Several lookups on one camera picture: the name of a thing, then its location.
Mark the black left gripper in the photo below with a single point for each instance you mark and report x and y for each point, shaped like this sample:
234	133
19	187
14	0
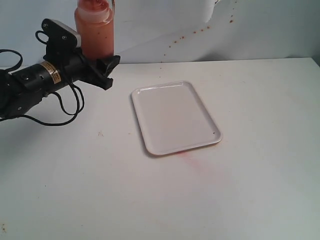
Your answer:
77	67

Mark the red sauce squeeze bottle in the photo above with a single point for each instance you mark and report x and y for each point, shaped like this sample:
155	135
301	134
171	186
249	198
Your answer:
94	20

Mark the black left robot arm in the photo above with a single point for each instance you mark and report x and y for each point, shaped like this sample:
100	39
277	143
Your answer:
22	89

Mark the white paper backdrop sheet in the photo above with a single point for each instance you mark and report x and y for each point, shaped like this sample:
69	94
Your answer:
154	31

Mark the white rectangular plastic tray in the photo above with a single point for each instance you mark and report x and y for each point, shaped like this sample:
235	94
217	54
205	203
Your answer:
173	118

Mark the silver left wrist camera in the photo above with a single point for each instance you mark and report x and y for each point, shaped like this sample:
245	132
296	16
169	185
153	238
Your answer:
60	36

